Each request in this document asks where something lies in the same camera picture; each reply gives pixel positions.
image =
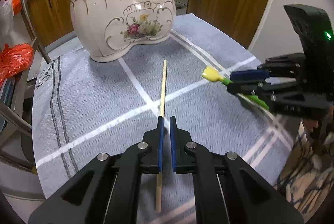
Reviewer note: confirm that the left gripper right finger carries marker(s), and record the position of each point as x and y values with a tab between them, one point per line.
226	188

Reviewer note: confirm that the grey striped table cloth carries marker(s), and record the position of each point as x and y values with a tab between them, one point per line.
82	108

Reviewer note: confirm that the red plastic bag lower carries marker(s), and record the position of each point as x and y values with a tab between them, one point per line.
15	60

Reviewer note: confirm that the green yellow tulip utensil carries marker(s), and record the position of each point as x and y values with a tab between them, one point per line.
212	75

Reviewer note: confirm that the white plastic bag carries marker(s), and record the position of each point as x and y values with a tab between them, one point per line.
6	15

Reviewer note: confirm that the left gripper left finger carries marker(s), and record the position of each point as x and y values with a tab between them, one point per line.
106	190

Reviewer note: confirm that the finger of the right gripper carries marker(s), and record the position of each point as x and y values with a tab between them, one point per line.
250	75
244	88

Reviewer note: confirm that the white ceramic double utensil holder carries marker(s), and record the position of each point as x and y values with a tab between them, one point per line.
108	29

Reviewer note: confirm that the metal storage shelf rack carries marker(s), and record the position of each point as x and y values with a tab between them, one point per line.
12	110

